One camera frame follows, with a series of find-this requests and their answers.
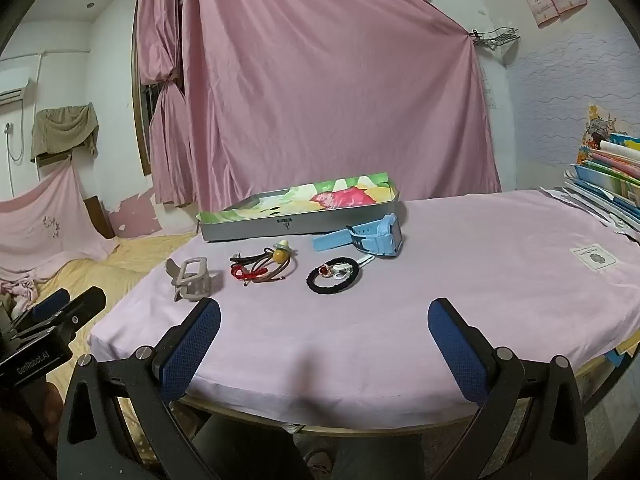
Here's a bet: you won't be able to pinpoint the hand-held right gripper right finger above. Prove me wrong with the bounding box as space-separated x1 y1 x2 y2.
427 297 588 480

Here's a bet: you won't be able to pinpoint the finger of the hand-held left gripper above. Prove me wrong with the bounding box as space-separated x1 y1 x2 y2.
17 286 107 348
12 288 71 333

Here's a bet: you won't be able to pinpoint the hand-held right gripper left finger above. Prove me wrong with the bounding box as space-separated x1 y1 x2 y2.
57 297 223 480

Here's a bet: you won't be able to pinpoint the grey hair claw clip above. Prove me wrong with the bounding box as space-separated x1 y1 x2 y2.
166 256 224 303

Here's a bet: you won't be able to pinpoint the red cord hair tie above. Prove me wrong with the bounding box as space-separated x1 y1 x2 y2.
230 265 268 287

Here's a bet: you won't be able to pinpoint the brown hair tie yellow bead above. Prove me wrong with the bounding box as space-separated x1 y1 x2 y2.
245 241 301 283

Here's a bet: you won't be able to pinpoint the grey shallow box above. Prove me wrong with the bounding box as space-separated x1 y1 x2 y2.
197 171 405 243

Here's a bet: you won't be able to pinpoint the thick black hair tie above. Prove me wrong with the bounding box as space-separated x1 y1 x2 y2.
306 256 358 295

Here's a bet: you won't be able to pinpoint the light blue wrist watch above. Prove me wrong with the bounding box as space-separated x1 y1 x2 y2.
313 213 405 260

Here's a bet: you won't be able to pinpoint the crumpled pink cloth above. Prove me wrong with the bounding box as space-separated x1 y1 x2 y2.
0 280 38 311

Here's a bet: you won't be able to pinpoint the yellow blanket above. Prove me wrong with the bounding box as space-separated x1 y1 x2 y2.
35 232 198 411

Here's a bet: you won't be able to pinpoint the pink tablecloth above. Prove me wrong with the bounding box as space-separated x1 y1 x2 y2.
87 189 640 431

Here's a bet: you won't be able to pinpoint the pink embroidered sheet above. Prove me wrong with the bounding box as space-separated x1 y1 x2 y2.
0 160 121 281

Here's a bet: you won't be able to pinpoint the brown wooden headboard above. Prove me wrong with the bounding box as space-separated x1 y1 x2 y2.
82 196 116 240

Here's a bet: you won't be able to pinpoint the person's grey trousers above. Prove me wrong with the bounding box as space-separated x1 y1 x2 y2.
192 412 431 480

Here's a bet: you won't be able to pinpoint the person's shoe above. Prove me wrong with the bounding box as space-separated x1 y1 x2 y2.
302 450 333 476

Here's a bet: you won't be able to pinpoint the brown hanging cloth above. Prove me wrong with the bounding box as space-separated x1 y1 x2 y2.
30 102 100 163

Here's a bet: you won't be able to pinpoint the pink window curtain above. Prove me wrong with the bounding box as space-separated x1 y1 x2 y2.
136 0 198 206

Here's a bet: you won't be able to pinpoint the colourful painted paper sheet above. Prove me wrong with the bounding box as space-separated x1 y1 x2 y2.
197 171 401 226

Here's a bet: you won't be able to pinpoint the white air conditioner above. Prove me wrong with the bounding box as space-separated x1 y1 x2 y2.
0 77 31 106

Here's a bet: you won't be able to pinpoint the stack of books and papers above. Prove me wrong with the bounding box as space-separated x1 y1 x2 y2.
562 105 640 243

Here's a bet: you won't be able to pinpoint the large pink curtain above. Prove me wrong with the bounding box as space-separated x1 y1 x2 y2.
182 0 502 213

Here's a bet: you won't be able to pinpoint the wooden window frame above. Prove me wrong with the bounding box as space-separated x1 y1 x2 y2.
131 10 153 177

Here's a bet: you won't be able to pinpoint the wire wall rack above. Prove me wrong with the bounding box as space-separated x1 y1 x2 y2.
471 26 521 51

